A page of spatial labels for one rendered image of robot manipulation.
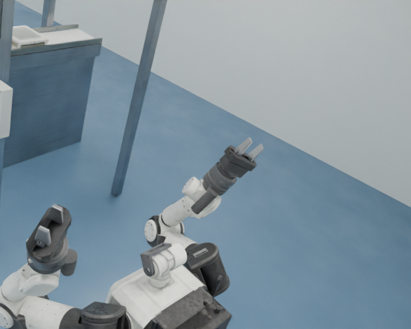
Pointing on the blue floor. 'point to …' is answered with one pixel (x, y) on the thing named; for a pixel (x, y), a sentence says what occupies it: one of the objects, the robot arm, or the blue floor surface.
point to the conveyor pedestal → (47, 108)
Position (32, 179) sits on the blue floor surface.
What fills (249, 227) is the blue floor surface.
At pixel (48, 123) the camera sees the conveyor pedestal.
